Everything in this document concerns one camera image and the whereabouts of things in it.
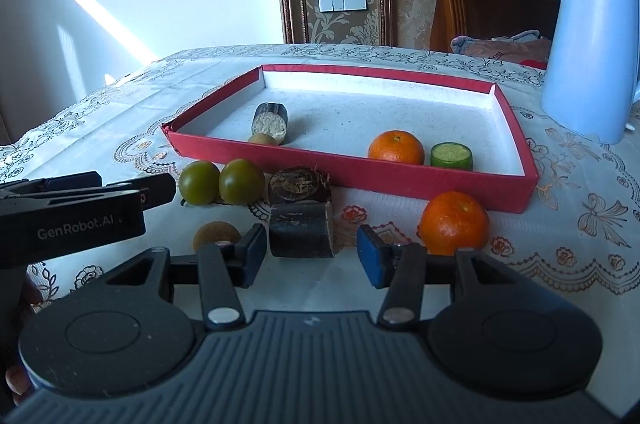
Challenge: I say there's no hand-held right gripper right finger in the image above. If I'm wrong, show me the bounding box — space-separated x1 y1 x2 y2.
356 224 521 330

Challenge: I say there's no person's left hand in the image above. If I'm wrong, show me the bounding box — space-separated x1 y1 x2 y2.
4 277 45 406

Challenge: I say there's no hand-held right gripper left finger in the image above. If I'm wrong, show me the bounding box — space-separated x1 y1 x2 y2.
102 223 268 330

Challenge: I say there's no dark hairy root piece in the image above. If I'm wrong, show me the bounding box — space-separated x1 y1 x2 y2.
267 167 333 206

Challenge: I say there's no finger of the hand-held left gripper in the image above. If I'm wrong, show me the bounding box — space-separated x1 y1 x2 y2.
92 174 177 209
0 171 103 200

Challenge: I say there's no green tomato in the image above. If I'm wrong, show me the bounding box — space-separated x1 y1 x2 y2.
218 158 266 206
179 160 222 206

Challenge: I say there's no white electric kettle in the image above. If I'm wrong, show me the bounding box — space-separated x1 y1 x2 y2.
540 0 640 145

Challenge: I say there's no green cucumber piece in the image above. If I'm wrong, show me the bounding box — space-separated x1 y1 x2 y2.
430 141 474 170

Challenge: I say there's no red shallow cardboard box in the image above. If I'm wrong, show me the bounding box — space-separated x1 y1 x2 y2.
161 64 540 212

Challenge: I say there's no orange mandarin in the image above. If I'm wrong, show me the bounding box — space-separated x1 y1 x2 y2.
367 130 426 165
418 191 491 256

